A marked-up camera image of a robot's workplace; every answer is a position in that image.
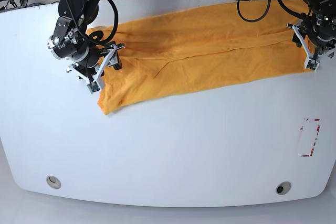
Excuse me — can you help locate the grey table grommet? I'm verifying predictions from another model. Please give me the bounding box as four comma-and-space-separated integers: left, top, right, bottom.
276, 182, 291, 195
46, 176, 61, 189

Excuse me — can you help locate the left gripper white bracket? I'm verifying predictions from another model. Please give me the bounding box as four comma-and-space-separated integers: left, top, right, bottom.
286, 14, 335, 71

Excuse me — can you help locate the right grey table grommet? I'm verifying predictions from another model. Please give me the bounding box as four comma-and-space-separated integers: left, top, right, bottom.
276, 182, 291, 195

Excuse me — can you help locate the left grey table grommet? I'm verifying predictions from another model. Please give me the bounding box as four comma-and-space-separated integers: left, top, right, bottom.
46, 176, 61, 189

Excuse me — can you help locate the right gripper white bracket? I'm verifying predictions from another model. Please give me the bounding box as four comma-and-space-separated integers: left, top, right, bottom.
47, 16, 127, 95

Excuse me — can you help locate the red tape rectangle marking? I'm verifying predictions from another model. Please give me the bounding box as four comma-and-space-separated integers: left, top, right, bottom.
298, 119, 321, 157

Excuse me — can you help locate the yellow orange T-shirt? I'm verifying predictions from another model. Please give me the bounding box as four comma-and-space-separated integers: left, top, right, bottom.
98, 0, 306, 114

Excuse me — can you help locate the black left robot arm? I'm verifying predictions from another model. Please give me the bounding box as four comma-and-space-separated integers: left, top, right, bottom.
287, 0, 335, 71

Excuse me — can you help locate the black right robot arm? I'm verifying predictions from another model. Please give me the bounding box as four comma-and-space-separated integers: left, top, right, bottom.
48, 0, 125, 93

